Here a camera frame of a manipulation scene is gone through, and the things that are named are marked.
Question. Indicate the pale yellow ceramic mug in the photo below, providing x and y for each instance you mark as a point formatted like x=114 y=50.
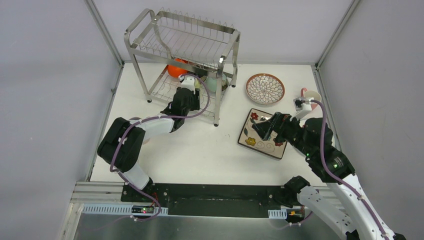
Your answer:
x=201 y=83

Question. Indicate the round floral pattern plate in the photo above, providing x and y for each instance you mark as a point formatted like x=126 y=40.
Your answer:
x=265 y=89

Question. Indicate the pink ceramic mug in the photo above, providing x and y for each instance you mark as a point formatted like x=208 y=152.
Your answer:
x=305 y=94

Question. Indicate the translucent pink glass mug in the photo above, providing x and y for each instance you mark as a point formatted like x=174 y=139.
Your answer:
x=134 y=120

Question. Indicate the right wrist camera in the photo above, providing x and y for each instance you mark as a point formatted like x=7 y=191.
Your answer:
x=303 y=106

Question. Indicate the square flower pattern plate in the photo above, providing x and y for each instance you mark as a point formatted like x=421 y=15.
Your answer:
x=250 y=139

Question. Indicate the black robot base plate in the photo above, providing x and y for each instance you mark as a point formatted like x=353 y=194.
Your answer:
x=209 y=200

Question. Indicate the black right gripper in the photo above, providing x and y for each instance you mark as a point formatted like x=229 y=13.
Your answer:
x=278 y=122

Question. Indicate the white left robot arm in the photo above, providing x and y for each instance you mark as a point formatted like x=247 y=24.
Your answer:
x=122 y=143

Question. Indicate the stainless steel dish rack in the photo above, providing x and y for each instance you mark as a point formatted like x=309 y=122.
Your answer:
x=191 y=43

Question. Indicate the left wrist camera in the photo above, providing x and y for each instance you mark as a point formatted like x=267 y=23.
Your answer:
x=187 y=82

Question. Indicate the mint green ceramic bowl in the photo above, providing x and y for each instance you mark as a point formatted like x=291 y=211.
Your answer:
x=211 y=83

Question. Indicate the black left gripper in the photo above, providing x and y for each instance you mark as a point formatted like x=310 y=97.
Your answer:
x=187 y=100

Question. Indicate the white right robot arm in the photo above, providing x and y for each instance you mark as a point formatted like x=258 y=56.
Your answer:
x=359 y=221

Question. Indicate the orange plastic bowl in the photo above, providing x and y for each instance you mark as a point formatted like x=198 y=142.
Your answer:
x=175 y=71

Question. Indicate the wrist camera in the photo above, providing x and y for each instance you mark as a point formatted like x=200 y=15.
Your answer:
x=187 y=82
x=303 y=106

